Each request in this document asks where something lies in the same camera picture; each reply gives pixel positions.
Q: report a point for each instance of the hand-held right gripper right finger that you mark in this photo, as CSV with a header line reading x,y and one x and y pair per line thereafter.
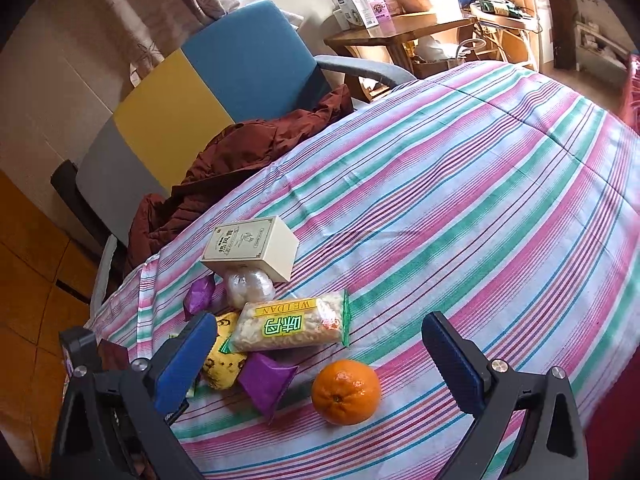
x,y
452,365

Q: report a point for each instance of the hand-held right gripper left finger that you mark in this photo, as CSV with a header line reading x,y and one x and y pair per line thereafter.
x,y
182,365

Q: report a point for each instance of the maroon tin box gold interior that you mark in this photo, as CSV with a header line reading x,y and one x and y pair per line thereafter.
x,y
114,355

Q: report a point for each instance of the clear plastic bag white contents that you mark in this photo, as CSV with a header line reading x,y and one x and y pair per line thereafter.
x,y
248,287

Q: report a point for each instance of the rice cracker packet green ends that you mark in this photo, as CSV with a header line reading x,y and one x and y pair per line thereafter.
x,y
285,327

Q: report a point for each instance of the orange mandarin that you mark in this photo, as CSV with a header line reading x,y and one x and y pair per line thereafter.
x,y
345,392

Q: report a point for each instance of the yellow snack packet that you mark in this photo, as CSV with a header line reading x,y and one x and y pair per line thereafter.
x,y
222,360

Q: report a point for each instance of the purple snack packet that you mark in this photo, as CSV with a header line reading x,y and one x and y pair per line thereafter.
x,y
262,382
200,295

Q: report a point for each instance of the wooden wardrobe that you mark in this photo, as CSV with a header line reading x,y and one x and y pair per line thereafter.
x,y
30,285

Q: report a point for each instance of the cream carton box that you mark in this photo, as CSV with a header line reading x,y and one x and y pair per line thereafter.
x,y
250,245

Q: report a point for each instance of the striped bed sheet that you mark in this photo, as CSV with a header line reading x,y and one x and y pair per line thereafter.
x,y
450,210

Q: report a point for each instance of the maroon padded jacket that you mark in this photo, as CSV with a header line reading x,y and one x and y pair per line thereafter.
x,y
225,160

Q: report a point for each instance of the grey yellow blue armchair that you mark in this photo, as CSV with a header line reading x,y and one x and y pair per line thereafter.
x,y
240,60

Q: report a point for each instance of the dark wooden desk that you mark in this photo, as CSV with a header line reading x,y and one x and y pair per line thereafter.
x,y
410,30

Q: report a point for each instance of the light wooden side table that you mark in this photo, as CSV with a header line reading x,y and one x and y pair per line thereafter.
x,y
505,25

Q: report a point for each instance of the white shelf unit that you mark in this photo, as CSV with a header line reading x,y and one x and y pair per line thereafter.
x,y
595,45

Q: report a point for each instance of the pink small box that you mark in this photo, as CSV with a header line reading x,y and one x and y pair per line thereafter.
x,y
384,9

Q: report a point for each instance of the white medicine carton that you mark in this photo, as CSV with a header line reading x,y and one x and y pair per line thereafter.
x,y
357,7

